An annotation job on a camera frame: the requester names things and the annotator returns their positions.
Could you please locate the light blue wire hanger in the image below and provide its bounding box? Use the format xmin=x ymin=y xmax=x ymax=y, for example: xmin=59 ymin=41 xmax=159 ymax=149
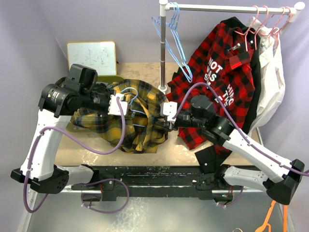
xmin=119 ymin=86 xmax=148 ymax=128

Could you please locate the yellow plaid flannel shirt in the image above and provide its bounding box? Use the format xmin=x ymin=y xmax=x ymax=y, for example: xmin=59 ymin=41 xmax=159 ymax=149
xmin=71 ymin=79 xmax=168 ymax=154

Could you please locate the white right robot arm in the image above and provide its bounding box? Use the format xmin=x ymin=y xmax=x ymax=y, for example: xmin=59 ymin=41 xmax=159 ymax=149
xmin=160 ymin=95 xmax=305 ymax=205

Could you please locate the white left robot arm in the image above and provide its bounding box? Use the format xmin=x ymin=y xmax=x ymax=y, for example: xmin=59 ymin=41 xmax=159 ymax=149
xmin=11 ymin=64 xmax=111 ymax=194

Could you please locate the red black plaid shirt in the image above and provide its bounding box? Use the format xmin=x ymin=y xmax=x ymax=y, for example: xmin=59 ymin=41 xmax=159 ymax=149
xmin=166 ymin=21 xmax=256 ymax=152

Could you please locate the blue hanger on rack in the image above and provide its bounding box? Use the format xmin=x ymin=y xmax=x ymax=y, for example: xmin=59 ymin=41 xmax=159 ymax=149
xmin=151 ymin=15 xmax=191 ymax=80
xmin=166 ymin=2 xmax=193 ymax=83

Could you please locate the white shirt on rack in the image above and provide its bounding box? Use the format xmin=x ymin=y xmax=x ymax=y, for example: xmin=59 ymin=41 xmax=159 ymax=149
xmin=245 ymin=17 xmax=285 ymax=134

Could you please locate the pink hanger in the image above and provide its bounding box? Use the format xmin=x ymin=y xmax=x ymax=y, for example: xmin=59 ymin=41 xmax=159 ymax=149
xmin=254 ymin=5 xmax=269 ymax=51
xmin=234 ymin=5 xmax=259 ymax=51
xmin=278 ymin=6 xmax=293 ymax=34
xmin=268 ymin=6 xmax=285 ymax=45

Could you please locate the orange plastic hanger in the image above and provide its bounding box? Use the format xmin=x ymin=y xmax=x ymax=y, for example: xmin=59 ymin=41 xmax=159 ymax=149
xmin=254 ymin=199 xmax=289 ymax=232

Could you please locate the olive green plastic bin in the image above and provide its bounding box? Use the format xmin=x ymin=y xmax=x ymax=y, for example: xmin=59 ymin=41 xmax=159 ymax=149
xmin=66 ymin=75 xmax=125 ymax=133

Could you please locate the metal clothes rack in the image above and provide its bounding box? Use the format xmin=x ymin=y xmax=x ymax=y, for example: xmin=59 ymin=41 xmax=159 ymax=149
xmin=154 ymin=0 xmax=306 ymax=94

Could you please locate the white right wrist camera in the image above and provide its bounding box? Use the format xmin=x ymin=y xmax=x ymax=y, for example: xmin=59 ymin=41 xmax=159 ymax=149
xmin=160 ymin=101 xmax=178 ymax=123

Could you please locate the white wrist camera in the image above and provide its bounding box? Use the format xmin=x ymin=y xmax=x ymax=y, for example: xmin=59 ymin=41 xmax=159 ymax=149
xmin=160 ymin=101 xmax=178 ymax=123
xmin=108 ymin=93 xmax=128 ymax=116

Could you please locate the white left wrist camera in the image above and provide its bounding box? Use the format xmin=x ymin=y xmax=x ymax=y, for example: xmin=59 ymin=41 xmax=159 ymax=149
xmin=108 ymin=93 xmax=128 ymax=116

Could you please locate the small whiteboard yellow frame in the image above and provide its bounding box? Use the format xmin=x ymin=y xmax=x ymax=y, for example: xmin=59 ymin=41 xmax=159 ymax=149
xmin=67 ymin=41 xmax=117 ymax=76

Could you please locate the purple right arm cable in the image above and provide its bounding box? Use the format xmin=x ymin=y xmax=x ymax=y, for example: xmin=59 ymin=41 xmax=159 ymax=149
xmin=173 ymin=82 xmax=309 ymax=208

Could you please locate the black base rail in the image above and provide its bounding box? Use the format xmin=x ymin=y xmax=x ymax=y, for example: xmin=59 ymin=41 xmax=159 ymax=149
xmin=71 ymin=166 xmax=241 ymax=203

